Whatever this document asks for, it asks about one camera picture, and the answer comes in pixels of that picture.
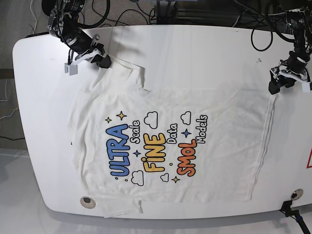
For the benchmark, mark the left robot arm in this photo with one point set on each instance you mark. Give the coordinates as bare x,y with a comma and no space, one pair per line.
298,14

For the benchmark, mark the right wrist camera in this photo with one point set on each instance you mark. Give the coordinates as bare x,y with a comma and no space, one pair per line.
71,69

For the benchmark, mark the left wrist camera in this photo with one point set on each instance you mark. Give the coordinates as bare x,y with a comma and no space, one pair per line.
306,86

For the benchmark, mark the left table cable grommet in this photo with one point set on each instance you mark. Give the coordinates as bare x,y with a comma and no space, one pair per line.
87,202

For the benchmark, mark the right table cable grommet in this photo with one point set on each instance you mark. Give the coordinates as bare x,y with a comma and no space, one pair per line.
297,194

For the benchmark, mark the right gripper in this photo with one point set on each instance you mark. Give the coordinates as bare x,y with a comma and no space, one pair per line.
84,47

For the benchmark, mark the black clamp with cable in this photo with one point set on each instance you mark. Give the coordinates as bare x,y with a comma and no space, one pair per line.
295,214

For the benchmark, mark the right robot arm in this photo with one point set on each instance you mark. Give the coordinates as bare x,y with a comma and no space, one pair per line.
63,23

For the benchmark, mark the white printed T-shirt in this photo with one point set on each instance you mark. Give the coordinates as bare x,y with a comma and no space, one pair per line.
132,145

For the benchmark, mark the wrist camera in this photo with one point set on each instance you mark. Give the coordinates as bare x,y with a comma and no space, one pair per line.
71,69
306,86

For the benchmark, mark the table cable grommet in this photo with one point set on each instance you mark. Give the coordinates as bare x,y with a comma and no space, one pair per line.
87,202
297,194

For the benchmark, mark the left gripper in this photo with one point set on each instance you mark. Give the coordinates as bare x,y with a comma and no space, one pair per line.
295,66

